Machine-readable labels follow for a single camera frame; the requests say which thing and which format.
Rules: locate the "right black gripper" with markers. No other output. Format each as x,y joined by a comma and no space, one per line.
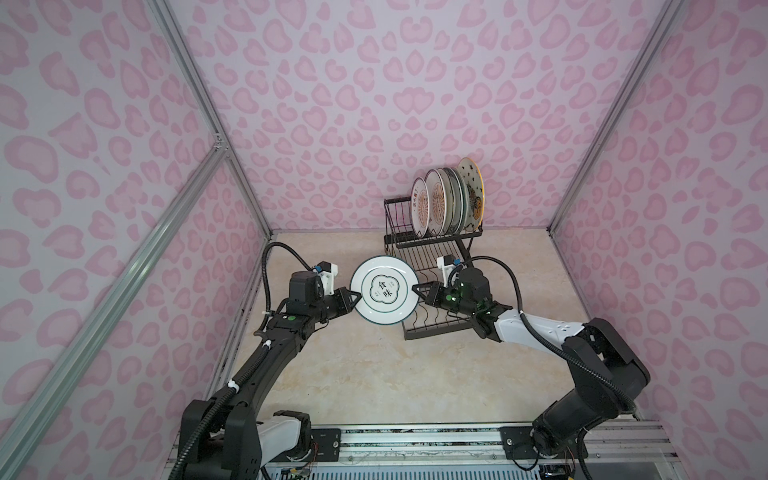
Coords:
435,292

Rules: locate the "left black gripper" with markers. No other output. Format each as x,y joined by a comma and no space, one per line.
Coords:
345,305

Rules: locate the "white plate black cloud outline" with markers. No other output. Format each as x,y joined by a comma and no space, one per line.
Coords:
385,286

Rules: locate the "small orange sunburst plate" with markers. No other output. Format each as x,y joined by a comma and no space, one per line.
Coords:
420,207

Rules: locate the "large orange sunburst plate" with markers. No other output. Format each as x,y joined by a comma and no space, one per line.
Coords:
437,197

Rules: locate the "white plate dark green rim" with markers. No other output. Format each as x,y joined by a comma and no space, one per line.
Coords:
455,226

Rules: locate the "mint green flower plate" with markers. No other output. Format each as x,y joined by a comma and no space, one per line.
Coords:
465,201

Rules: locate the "white star cat plate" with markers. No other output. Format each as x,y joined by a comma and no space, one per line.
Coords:
472,177

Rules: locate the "cream plum blossom plate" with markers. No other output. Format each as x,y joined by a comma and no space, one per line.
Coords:
448,200

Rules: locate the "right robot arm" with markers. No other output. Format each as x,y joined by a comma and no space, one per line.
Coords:
607,374

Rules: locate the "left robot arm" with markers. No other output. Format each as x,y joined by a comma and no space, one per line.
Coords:
222,437

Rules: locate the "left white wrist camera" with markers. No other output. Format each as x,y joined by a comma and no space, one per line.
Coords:
327,272

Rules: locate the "black wire dish rack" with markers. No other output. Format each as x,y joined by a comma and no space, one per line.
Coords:
422,255

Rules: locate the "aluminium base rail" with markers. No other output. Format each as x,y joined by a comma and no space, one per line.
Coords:
624,448

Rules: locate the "aluminium frame diagonal strut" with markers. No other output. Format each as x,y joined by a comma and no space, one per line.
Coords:
40,412

